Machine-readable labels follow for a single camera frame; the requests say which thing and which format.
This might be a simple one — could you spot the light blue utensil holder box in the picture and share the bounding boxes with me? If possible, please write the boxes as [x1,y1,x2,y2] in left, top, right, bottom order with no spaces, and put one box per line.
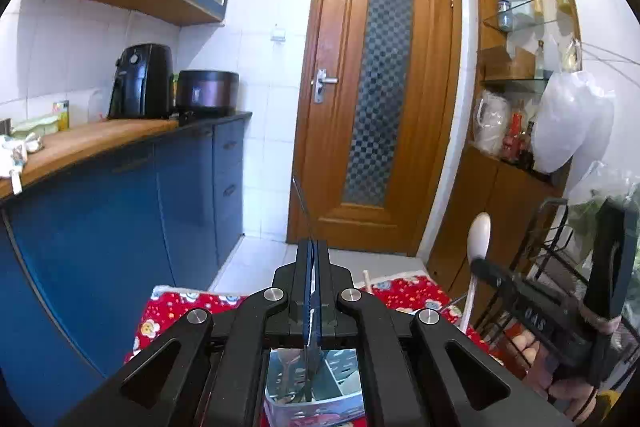
[264,349,366,426]

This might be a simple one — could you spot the beige wooden chopstick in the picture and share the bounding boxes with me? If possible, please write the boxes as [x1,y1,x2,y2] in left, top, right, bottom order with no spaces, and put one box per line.
[362,270,372,294]

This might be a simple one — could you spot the white plastic spoon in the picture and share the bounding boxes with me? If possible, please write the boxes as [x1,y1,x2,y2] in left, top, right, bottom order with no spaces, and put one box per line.
[458,212,491,334]

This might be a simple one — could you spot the yellow sleeve forearm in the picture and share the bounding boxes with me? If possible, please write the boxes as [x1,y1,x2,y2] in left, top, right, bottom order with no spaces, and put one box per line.
[589,390,622,426]

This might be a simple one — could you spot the person right hand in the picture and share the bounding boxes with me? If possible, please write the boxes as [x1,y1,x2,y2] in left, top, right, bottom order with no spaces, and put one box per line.
[524,341,597,425]

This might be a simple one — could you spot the red smiley flower tablecloth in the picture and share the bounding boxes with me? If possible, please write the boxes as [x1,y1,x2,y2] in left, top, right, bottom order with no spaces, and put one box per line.
[124,273,501,427]

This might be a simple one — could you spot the green vegetables in bag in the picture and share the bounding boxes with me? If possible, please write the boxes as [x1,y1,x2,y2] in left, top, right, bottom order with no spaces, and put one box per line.
[567,178,639,263]

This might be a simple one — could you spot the blue base cabinet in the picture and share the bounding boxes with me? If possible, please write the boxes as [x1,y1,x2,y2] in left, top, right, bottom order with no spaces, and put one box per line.
[1,114,246,426]

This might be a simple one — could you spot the white plastic bag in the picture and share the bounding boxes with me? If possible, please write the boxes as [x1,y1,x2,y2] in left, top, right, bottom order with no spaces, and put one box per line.
[532,70,615,179]

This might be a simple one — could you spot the brown wooden door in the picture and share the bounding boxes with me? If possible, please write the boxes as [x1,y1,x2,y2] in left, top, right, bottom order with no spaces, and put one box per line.
[286,0,461,256]

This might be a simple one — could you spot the dark rice cooker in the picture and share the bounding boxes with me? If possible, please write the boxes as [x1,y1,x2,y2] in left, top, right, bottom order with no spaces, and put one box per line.
[175,69,240,118]

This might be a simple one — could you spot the black air fryer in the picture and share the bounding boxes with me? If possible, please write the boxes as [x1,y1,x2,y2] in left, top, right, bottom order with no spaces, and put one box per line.
[107,43,174,119]

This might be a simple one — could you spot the brown wooden shelf cabinet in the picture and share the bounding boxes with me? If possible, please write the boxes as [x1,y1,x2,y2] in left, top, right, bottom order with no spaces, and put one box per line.
[427,0,580,297]

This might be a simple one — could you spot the black wire trolley rack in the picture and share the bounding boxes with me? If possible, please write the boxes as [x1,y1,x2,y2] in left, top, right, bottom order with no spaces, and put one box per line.
[474,197,640,388]

